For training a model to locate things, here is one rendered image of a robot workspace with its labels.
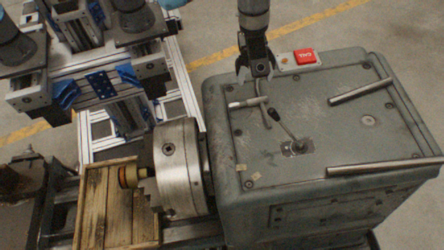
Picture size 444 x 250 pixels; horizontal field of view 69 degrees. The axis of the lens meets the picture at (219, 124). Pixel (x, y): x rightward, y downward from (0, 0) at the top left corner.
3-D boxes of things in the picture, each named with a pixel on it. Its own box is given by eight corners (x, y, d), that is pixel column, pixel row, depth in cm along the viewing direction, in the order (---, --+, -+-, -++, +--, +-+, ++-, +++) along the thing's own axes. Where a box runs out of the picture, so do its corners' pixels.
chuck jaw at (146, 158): (173, 157, 106) (166, 123, 102) (172, 163, 101) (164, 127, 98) (140, 163, 106) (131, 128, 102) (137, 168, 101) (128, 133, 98)
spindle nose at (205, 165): (211, 146, 118) (204, 119, 100) (219, 202, 109) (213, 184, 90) (203, 147, 118) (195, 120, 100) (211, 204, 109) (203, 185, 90)
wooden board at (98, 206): (158, 157, 132) (156, 151, 129) (161, 247, 112) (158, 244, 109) (86, 168, 132) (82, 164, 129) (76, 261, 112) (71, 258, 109)
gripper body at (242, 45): (263, 43, 91) (264, 6, 81) (270, 65, 86) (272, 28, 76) (236, 47, 91) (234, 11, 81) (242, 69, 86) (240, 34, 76)
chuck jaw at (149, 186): (173, 172, 100) (174, 206, 92) (176, 181, 104) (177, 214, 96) (138, 178, 100) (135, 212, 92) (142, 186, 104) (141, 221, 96)
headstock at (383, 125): (348, 109, 137) (378, 38, 104) (399, 220, 110) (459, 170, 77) (210, 132, 136) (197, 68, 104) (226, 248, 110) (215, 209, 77)
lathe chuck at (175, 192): (194, 142, 126) (179, 99, 98) (204, 224, 111) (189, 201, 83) (171, 146, 126) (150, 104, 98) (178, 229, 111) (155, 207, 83)
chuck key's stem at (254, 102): (230, 112, 93) (268, 104, 93) (229, 107, 91) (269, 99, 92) (228, 106, 94) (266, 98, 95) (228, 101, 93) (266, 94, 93)
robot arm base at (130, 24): (117, 15, 139) (109, -5, 130) (152, 6, 140) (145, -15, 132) (121, 38, 130) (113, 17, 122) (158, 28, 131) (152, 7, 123)
